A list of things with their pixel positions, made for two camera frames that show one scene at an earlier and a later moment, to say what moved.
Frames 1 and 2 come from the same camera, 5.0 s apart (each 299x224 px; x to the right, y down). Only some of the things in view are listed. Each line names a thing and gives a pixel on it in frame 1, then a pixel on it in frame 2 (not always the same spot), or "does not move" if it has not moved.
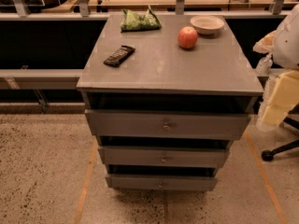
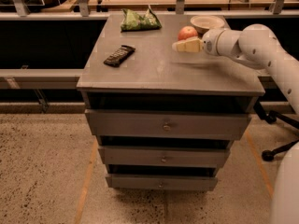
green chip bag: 131,21 does not move
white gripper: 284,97 -> 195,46
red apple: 188,37 does not move
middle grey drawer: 163,156 does not move
